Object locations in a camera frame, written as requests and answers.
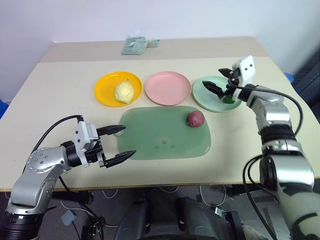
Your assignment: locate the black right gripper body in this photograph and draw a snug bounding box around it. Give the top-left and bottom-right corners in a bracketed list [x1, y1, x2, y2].
[223, 69, 242, 100]

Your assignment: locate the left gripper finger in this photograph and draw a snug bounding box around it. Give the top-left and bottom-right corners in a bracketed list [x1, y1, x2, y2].
[104, 149, 137, 169]
[96, 125, 127, 138]

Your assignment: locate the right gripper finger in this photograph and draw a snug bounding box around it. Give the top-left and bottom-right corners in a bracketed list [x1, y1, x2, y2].
[201, 80, 226, 100]
[217, 67, 235, 79]

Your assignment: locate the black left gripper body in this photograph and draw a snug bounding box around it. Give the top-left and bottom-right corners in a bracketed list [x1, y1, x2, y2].
[84, 136, 108, 168]

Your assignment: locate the light green plate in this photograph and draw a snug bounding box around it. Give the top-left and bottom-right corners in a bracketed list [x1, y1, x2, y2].
[191, 75, 243, 113]

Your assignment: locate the yellow plate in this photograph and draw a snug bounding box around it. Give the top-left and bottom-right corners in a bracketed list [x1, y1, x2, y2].
[93, 71, 143, 108]

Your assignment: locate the pink plate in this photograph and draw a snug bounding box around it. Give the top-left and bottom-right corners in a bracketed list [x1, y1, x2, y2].
[144, 71, 192, 107]

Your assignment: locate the dark red round fruit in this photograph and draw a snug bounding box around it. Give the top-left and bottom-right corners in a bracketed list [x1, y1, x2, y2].
[186, 110, 206, 129]

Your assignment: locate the yellow pear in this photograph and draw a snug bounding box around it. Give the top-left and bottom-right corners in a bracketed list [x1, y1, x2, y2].
[114, 78, 136, 105]

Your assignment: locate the green rectangular tray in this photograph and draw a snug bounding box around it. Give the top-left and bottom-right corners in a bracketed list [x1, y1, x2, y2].
[116, 105, 212, 161]

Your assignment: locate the dark rounded shape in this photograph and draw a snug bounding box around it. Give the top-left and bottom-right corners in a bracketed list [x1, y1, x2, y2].
[174, 196, 227, 240]
[114, 196, 157, 240]

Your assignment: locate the grey power adapter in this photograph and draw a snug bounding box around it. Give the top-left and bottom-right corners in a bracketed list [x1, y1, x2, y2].
[60, 209, 77, 226]

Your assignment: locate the dark ribbed object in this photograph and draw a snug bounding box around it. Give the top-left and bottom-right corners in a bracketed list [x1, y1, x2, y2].
[291, 49, 320, 104]

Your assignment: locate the clear bag of green items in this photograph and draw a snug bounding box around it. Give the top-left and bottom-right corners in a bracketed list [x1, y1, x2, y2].
[120, 36, 149, 56]

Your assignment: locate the blue crate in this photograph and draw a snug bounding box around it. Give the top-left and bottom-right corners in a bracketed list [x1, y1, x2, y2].
[0, 98, 10, 120]

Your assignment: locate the black box with clip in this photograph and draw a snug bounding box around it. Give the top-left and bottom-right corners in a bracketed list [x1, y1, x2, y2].
[214, 206, 245, 240]

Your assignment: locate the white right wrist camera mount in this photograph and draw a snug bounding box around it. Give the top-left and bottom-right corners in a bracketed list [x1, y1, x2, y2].
[231, 55, 256, 101]

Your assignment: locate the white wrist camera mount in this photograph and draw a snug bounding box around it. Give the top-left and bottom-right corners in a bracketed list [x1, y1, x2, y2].
[231, 55, 256, 101]
[73, 121, 101, 168]

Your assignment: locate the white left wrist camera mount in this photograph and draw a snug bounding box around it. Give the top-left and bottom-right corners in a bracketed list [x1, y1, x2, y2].
[73, 121, 101, 168]

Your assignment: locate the white floor cable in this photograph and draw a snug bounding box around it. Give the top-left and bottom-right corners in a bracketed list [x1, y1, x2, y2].
[100, 188, 120, 199]
[199, 184, 210, 207]

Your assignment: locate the black table frame bar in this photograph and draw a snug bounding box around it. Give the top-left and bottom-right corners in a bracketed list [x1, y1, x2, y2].
[226, 183, 263, 198]
[49, 189, 91, 205]

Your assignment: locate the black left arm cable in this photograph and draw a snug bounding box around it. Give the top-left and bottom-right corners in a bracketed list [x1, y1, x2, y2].
[31, 114, 84, 154]

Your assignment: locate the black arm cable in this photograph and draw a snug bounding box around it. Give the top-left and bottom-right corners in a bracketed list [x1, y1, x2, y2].
[226, 78, 305, 240]
[31, 114, 84, 154]

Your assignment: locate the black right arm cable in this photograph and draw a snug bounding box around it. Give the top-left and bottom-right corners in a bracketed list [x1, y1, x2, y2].
[226, 78, 305, 240]

